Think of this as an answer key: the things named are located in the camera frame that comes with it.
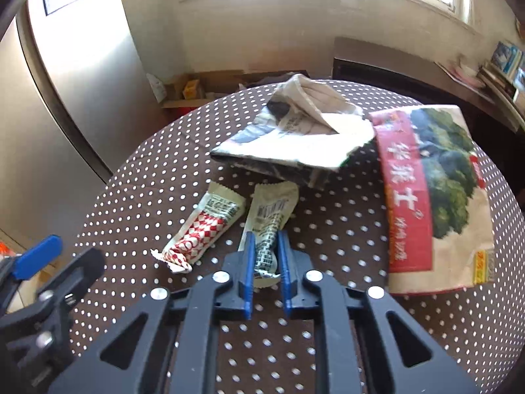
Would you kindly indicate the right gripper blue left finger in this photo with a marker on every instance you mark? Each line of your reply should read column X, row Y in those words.
column 248, row 274

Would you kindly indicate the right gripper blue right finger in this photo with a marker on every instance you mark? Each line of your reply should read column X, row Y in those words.
column 285, row 278

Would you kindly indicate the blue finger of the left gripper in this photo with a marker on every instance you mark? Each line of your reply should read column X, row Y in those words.
column 41, row 254

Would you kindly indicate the red checkered snack wrapper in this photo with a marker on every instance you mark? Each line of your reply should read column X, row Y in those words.
column 217, row 211

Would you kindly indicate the cream black snack wrapper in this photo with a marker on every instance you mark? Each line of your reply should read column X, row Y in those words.
column 271, row 207

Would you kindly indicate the newspaper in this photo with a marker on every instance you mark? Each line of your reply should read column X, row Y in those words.
column 305, row 133

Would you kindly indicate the brown paper food bag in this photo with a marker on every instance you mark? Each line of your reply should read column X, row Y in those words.
column 440, row 228

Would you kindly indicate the brown polka dot tablecloth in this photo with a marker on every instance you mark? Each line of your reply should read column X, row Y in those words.
column 343, row 228

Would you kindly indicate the silver double-door refrigerator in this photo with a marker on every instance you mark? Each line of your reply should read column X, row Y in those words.
column 75, row 104

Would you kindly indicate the brown cardboard box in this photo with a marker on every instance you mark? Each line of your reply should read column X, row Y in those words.
column 195, row 89

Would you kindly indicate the dark wooden cabinet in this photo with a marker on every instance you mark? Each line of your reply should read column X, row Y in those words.
column 423, row 80

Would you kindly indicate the books on shelf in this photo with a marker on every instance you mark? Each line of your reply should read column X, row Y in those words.
column 503, row 73

